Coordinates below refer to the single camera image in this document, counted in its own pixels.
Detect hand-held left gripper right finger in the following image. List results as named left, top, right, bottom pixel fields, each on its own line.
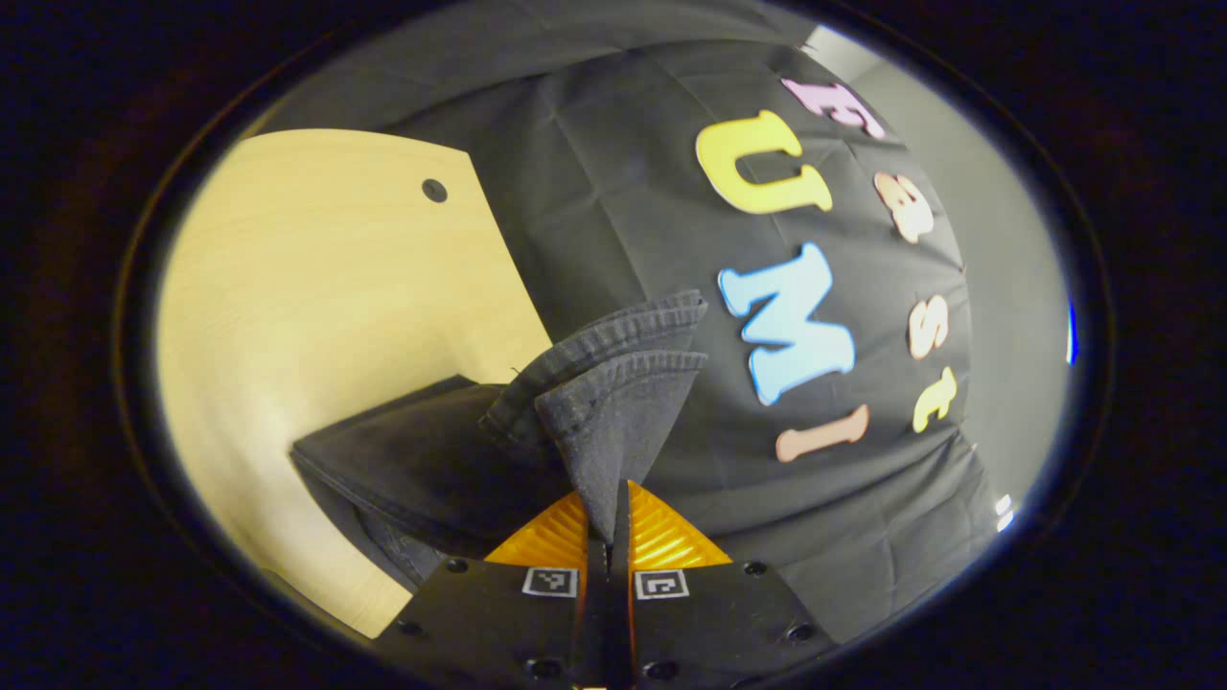
left=610, top=481, right=837, bottom=687

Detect dark grey jeans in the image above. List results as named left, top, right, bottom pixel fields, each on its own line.
left=290, top=290, right=710, bottom=587

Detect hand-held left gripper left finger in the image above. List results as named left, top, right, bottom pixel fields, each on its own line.
left=372, top=492, right=610, bottom=687

